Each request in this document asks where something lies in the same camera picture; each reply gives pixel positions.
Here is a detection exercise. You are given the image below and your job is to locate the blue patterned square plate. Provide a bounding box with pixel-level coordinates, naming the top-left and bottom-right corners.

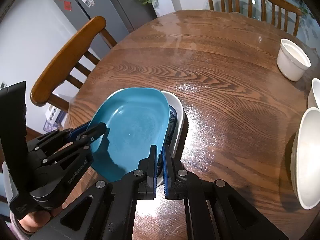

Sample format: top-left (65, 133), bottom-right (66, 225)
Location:
top-left (107, 88), bottom-right (185, 188)

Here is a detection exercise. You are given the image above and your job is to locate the large grey-white bowl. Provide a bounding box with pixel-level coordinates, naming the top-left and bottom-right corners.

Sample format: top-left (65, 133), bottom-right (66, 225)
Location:
top-left (290, 107), bottom-right (319, 210)

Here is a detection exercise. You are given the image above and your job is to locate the small white bowl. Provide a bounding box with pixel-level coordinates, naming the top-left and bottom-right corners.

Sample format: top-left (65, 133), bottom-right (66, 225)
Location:
top-left (308, 78), bottom-right (320, 108)

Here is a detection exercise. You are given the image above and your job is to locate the white ramekin cup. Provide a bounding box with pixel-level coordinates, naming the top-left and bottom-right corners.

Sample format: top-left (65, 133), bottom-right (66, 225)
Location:
top-left (277, 38), bottom-right (311, 82)

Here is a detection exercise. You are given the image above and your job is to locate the person's left hand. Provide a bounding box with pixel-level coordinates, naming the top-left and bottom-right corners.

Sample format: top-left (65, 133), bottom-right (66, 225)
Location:
top-left (9, 207), bottom-right (63, 239)

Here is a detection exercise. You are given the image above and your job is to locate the grey refrigerator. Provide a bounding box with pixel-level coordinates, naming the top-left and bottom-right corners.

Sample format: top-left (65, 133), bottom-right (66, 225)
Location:
top-left (53, 0), bottom-right (157, 42)

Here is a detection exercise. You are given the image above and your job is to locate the back right wooden chair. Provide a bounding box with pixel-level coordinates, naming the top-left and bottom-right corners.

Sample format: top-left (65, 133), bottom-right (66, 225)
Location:
top-left (261, 0), bottom-right (302, 36)

